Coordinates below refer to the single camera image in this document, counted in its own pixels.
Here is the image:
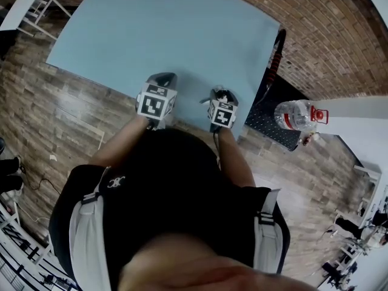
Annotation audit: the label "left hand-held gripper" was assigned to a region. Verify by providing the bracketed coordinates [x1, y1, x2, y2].
[136, 72, 178, 130]

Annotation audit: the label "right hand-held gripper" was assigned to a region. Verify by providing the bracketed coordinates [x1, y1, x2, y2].
[204, 85, 241, 133]

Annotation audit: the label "person's left forearm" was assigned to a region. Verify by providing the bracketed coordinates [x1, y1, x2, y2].
[90, 115, 149, 168]

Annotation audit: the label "person's right forearm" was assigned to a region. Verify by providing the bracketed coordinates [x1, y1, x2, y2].
[217, 127, 257, 189]

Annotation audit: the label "light blue table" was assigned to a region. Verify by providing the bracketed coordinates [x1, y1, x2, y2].
[45, 0, 281, 142]

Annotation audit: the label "black perforated mat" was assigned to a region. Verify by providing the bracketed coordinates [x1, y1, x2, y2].
[244, 68, 310, 152]

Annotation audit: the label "black red coiled pole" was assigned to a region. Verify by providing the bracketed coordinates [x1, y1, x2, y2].
[264, 28, 287, 94]

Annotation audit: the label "large clear water bottle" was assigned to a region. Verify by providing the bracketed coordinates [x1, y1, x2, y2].
[274, 99, 330, 130]

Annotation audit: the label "small red floor items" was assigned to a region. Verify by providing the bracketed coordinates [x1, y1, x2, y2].
[301, 131, 321, 147]

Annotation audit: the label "black t-shirt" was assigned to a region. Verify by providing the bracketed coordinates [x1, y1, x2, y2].
[48, 164, 291, 287]

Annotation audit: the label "black bag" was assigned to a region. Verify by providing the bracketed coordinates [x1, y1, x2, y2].
[0, 156, 24, 193]

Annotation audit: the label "small white table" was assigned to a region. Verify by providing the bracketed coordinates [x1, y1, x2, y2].
[0, 0, 72, 41]

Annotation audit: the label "white metal rack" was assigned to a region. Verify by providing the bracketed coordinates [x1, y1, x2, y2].
[0, 192, 73, 291]

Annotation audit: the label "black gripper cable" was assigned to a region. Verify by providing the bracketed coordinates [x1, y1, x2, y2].
[213, 131, 221, 170]

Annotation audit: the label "black floor cable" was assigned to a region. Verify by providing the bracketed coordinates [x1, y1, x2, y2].
[28, 177, 63, 192]

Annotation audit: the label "grey shoulder strap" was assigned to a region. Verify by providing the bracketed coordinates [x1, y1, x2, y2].
[69, 192, 112, 291]
[253, 188, 285, 274]

